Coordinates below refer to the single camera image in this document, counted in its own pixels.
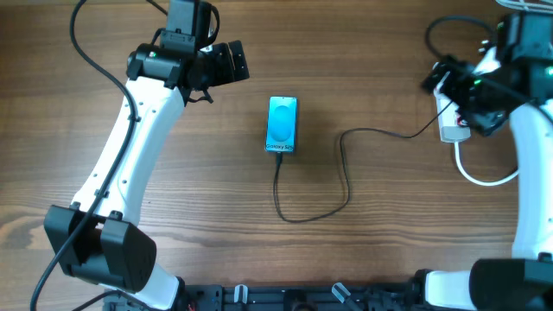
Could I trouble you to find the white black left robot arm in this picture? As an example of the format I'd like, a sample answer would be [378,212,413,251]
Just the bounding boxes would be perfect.
[44,1,249,310]

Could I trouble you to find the white power strip socket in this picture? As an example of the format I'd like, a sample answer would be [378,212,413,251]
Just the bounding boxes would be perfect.
[434,81,471,143]

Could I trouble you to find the white cables at corner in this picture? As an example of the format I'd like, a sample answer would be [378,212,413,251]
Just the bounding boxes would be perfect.
[494,0,553,13]

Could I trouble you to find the black USB charging cable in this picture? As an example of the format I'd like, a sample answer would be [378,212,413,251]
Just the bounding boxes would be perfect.
[272,98,454,225]

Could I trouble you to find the blue Galaxy S25 smartphone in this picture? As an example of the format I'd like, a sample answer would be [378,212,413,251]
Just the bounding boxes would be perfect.
[264,96,298,153]

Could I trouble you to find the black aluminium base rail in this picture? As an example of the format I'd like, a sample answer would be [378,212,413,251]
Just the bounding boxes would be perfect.
[102,282,433,311]

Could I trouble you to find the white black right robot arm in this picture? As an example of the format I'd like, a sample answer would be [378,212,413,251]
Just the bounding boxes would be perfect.
[419,3,552,310]

